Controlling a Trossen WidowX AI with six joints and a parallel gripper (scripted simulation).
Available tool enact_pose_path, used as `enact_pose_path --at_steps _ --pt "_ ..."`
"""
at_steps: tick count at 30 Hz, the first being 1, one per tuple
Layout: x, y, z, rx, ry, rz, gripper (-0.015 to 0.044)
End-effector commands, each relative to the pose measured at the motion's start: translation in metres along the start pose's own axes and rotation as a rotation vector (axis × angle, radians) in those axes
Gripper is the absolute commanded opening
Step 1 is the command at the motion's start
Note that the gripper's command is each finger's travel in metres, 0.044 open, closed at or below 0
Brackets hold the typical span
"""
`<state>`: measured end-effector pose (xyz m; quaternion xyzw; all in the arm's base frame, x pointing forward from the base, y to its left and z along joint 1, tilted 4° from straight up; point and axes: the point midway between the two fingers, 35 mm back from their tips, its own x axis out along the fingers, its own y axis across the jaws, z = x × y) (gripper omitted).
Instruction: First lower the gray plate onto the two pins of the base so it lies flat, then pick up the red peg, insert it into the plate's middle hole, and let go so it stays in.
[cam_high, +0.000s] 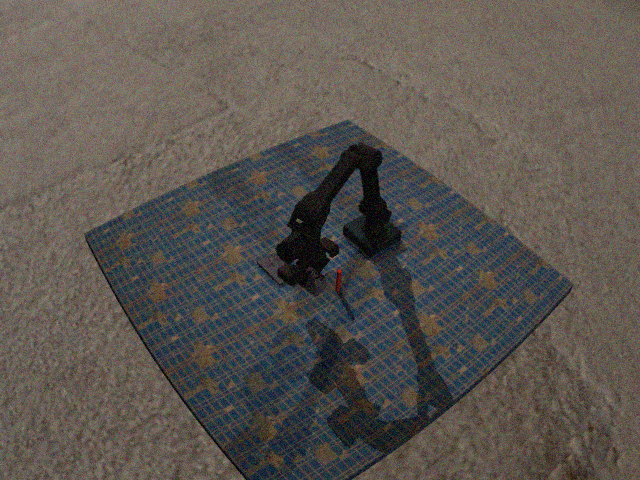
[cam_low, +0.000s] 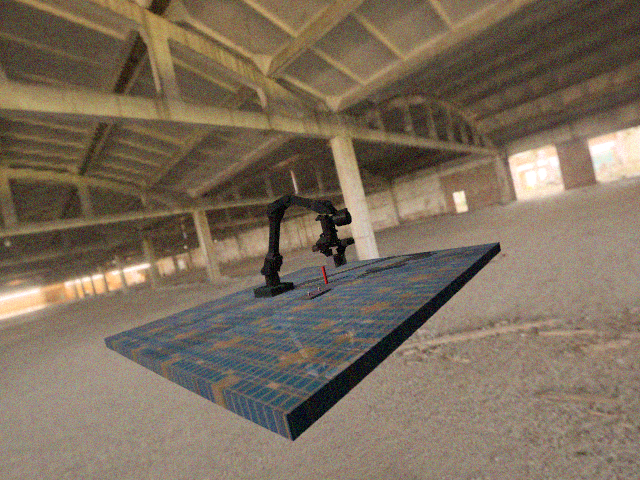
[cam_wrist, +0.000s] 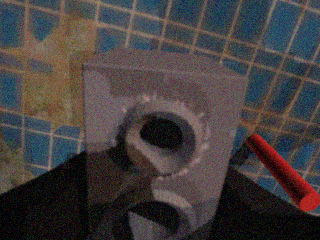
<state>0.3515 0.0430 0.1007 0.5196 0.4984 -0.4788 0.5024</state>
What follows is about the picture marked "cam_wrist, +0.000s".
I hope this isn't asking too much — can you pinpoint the red peg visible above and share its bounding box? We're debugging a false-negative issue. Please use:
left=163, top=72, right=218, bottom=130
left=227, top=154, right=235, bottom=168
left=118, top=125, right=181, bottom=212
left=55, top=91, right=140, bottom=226
left=247, top=134, right=320, bottom=211

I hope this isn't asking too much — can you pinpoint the grey plate with round hole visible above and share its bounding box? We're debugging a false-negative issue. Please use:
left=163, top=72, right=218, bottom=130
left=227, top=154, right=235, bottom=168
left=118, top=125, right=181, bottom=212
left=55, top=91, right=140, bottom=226
left=82, top=47, right=249, bottom=240

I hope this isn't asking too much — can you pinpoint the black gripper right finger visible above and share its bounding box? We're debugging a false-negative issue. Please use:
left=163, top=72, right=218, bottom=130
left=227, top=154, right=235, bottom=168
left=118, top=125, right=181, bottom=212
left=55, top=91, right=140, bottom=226
left=209, top=165, right=320, bottom=240

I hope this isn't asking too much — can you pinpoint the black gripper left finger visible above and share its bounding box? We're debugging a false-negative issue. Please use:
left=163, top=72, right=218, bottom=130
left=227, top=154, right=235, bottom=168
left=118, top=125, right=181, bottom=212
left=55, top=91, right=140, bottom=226
left=0, top=151, right=89, bottom=240

